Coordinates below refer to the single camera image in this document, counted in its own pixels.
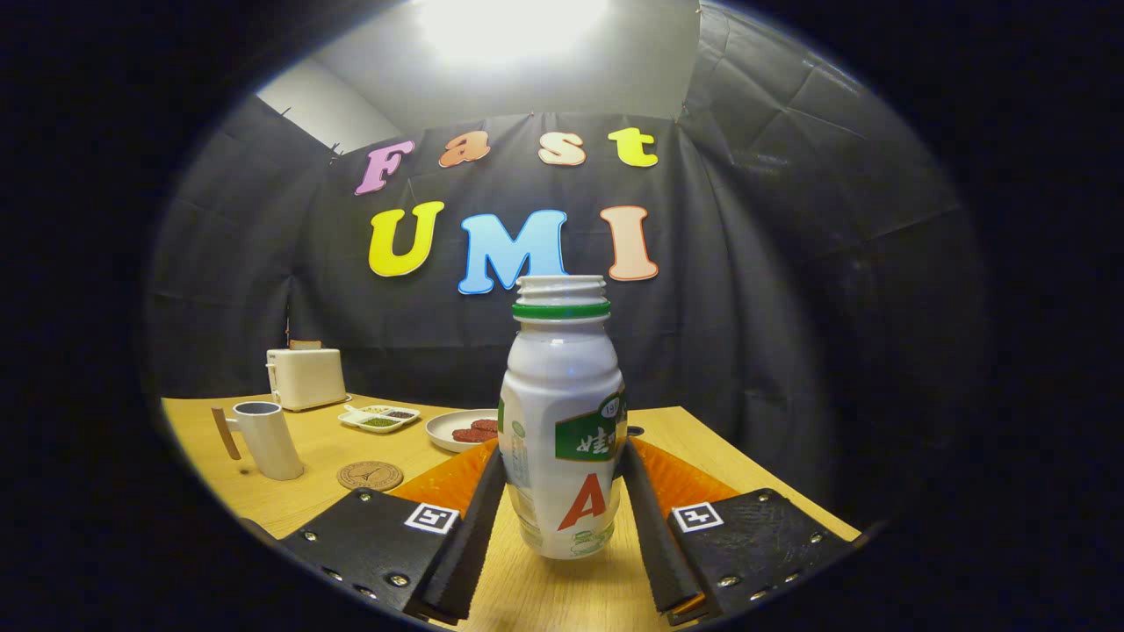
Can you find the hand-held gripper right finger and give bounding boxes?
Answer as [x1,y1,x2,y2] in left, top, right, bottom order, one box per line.
[622,436,857,626]

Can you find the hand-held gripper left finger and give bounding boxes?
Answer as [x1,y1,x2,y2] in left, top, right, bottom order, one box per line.
[274,443,508,626]

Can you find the round cork coaster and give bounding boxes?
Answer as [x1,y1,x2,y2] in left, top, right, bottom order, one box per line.
[337,461,405,492]

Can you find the white juice bottle green label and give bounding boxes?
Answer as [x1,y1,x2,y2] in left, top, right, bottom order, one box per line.
[497,275,630,560]

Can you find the white cup with wooden handle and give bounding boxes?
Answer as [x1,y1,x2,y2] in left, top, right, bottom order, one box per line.
[211,401,306,482]

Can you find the white round plate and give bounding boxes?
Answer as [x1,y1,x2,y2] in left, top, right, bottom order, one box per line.
[425,409,501,454]

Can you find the white divided condiment dish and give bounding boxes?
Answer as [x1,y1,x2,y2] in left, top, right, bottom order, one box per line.
[338,404,421,435]

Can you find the wooden table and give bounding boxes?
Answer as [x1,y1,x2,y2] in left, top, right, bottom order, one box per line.
[161,392,861,632]

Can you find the cream toaster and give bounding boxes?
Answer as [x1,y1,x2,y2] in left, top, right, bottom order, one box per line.
[266,348,348,413]

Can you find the bright ceiling light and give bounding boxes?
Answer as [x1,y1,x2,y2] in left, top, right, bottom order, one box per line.
[413,0,616,62]

